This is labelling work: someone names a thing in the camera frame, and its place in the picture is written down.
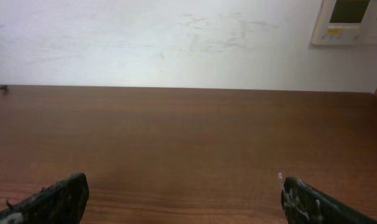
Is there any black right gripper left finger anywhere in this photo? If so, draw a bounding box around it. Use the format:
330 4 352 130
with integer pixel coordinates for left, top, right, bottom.
0 173 89 224

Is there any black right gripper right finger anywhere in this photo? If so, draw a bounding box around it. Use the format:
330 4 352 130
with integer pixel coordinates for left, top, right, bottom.
281 177 377 224

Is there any white wall control panel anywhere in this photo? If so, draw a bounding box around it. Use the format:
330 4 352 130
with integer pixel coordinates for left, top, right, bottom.
310 0 377 45

